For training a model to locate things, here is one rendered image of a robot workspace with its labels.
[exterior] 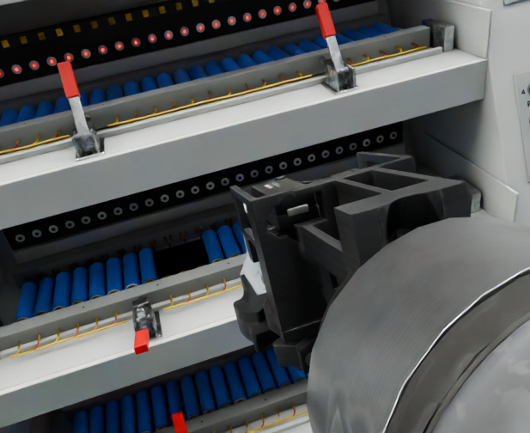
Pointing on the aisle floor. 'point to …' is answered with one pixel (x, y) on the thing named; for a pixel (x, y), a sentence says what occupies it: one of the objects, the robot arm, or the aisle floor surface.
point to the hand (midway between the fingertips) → (283, 259)
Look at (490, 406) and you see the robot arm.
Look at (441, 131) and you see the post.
